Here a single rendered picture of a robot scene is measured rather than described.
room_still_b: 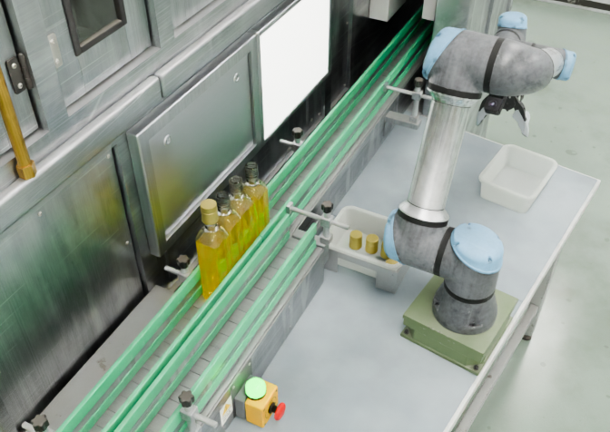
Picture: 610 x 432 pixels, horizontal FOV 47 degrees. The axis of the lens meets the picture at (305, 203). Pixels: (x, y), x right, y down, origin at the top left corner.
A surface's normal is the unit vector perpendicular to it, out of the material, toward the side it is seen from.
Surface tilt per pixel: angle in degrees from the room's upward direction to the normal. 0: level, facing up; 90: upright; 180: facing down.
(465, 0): 90
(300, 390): 0
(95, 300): 89
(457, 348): 90
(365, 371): 0
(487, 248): 7
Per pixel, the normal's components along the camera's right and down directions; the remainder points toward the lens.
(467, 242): 0.11, -0.73
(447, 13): -0.45, 0.59
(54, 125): 0.89, 0.29
